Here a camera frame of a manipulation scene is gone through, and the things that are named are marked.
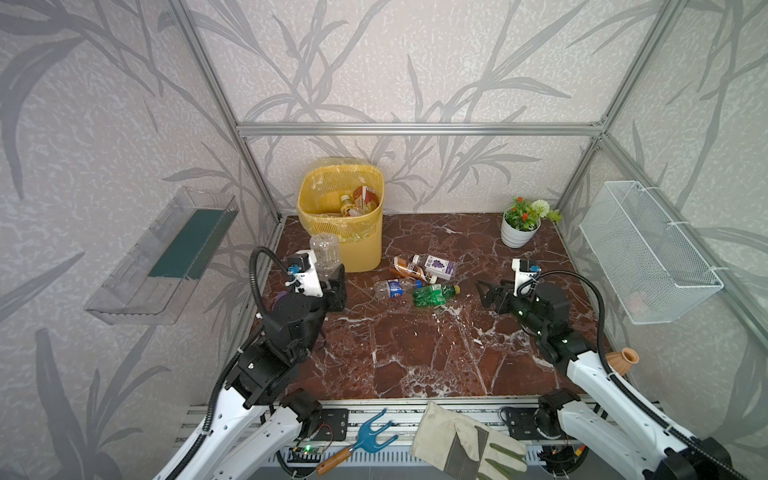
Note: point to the blue garden hand fork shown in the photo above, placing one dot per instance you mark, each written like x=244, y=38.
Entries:
x=366, y=440

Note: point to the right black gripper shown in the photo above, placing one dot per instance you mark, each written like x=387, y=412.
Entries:
x=503, y=295

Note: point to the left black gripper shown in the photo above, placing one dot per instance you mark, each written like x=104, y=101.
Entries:
x=335, y=288

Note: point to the green plastic bottle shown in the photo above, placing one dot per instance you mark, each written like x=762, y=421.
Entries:
x=434, y=295

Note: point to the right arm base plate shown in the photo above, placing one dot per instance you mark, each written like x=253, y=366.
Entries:
x=520, y=423

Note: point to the clear yellow bin liner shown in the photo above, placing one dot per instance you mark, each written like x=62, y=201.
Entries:
x=336, y=225

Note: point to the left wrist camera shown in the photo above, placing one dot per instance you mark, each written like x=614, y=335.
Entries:
x=303, y=274

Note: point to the red yellow label bottle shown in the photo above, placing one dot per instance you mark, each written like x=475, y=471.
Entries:
x=365, y=199

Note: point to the terracotta clay vase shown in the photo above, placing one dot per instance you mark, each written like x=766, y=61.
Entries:
x=622, y=361

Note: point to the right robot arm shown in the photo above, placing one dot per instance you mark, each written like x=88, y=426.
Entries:
x=630, y=433

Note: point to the white wire mesh basket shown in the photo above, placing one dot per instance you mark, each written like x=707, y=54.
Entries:
x=654, y=269

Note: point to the grape juice bottle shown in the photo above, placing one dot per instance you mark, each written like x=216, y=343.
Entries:
x=436, y=267

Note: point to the clear acrylic wall shelf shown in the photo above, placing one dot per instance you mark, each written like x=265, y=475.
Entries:
x=156, y=279

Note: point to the white pot with flowers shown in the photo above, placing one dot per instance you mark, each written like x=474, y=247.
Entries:
x=522, y=220

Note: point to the clear crushed bottle white cap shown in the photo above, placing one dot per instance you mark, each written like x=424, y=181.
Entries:
x=327, y=250

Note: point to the yellow label tea bottle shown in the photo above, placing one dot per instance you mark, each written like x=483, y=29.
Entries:
x=347, y=205

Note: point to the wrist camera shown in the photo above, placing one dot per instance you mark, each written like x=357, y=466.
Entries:
x=526, y=275
x=303, y=274

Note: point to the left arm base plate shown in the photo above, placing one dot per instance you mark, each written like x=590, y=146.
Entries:
x=333, y=425

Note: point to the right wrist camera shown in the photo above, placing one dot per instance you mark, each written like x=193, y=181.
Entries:
x=526, y=275

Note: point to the blue label crushed bottle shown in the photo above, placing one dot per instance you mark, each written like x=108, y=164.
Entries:
x=394, y=288

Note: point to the yellow ribbed waste bin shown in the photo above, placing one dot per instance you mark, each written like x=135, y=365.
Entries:
x=354, y=246

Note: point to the brown coffee drink bottle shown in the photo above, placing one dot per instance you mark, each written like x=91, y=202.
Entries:
x=411, y=269

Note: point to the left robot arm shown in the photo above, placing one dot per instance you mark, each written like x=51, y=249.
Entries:
x=250, y=416

